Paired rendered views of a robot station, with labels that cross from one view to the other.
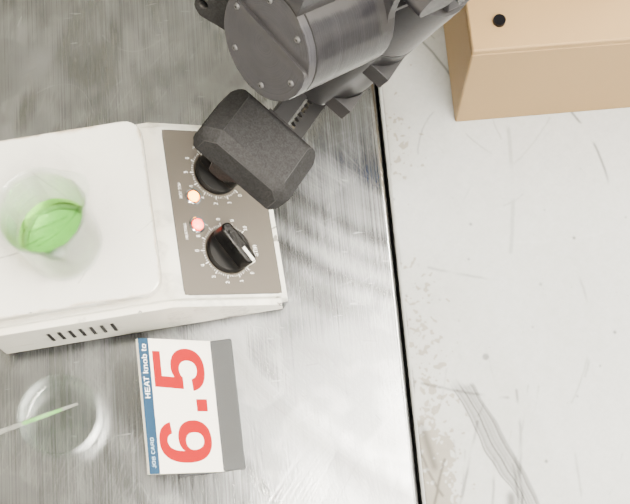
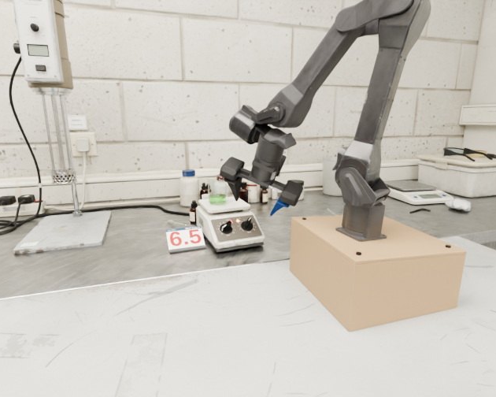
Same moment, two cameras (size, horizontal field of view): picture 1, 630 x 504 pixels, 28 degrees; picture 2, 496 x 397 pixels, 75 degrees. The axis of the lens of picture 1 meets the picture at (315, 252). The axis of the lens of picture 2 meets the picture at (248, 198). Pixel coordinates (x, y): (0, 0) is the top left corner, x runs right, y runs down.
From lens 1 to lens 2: 0.88 m
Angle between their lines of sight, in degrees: 72
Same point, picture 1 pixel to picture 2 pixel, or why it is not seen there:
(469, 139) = (284, 273)
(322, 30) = (240, 113)
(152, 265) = (215, 209)
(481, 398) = (194, 283)
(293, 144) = (234, 167)
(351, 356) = (204, 263)
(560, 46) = (304, 227)
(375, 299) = (223, 264)
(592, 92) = (311, 275)
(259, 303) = (213, 238)
